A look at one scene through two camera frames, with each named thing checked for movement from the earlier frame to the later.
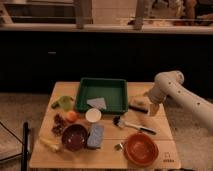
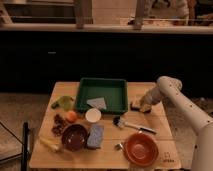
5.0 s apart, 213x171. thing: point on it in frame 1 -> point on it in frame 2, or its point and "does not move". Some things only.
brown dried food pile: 59,123 does not move
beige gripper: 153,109 -> 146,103
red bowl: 141,148 does not move
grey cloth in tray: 97,103 does not move
